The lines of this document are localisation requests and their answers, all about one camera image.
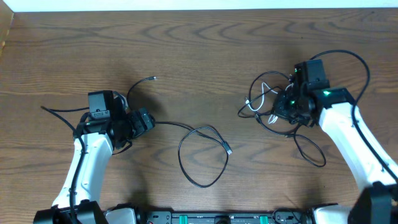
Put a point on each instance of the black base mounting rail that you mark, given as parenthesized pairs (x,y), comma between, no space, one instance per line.
(285,216)

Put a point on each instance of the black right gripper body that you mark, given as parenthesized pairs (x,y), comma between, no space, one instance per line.
(288,107)

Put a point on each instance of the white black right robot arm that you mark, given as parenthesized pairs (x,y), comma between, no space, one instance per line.
(374,171)

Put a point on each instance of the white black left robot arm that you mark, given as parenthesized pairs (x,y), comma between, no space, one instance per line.
(95,142)

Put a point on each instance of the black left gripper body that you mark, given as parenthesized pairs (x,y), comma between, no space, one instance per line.
(135,124)

